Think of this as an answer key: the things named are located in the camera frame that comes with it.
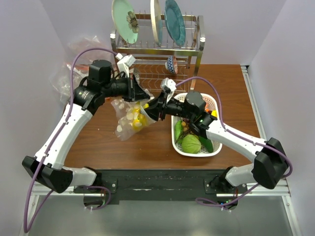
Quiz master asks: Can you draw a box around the light green bumpy gourd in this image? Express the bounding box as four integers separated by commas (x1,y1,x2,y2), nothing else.
174,120,183,144

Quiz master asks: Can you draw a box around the yellow banana bunch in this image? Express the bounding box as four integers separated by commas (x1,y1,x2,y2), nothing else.
132,103,148,131

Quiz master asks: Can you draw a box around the blue patterned bowl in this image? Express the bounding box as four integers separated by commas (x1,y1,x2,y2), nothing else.
165,56,178,74

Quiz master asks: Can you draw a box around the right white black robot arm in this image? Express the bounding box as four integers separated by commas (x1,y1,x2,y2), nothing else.
144,91,289,193

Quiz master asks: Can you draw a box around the dark green cucumber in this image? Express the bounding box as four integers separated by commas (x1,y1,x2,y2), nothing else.
198,136,214,153

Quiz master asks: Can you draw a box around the yellow banana pair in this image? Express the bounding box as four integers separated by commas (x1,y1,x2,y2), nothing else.
211,110,218,118

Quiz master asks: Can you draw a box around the cream rimmed plate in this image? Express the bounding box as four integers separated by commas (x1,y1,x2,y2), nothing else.
150,0,162,47

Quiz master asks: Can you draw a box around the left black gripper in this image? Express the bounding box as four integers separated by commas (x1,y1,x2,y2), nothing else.
102,73,151,102

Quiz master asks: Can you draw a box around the purple cable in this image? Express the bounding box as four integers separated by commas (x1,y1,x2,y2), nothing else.
176,76,294,212
23,48,119,234

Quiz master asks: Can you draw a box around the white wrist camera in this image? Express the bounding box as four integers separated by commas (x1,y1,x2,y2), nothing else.
160,78,176,103
115,53,136,77

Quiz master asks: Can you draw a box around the steel dish rack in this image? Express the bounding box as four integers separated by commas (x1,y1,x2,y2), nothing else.
110,13,206,93

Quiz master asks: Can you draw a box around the brown patterned bowl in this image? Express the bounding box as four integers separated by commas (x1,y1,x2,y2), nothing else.
133,68,140,84

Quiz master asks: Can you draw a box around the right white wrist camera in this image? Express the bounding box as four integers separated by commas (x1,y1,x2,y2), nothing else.
160,78,176,103

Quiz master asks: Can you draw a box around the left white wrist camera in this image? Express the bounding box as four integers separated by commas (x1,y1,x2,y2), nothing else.
115,53,136,77

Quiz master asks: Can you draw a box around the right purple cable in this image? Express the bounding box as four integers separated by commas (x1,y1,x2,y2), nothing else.
176,76,294,212

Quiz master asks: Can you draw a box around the clear zip top bag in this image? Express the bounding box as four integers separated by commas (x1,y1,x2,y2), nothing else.
111,98,156,141

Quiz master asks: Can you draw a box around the pile of clear plastic bags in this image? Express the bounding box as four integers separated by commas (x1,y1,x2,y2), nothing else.
48,35,114,105

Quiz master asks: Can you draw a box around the mint green flower plate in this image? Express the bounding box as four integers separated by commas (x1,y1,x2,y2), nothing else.
112,0,139,44

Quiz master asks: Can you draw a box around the white perforated plastic basket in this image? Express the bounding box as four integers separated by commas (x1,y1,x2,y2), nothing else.
171,93,222,157

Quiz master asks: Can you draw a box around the green cabbage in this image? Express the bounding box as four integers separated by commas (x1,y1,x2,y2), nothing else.
182,134,202,154

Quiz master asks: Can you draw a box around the teal blue plate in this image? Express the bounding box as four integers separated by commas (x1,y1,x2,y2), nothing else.
164,0,186,47

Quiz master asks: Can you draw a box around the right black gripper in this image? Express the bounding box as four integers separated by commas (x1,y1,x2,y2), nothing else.
139,90,194,122

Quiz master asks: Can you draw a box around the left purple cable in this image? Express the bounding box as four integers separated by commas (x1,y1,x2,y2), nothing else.
23,48,119,234

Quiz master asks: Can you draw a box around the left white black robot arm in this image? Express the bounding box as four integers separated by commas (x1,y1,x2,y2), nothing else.
22,55,150,193

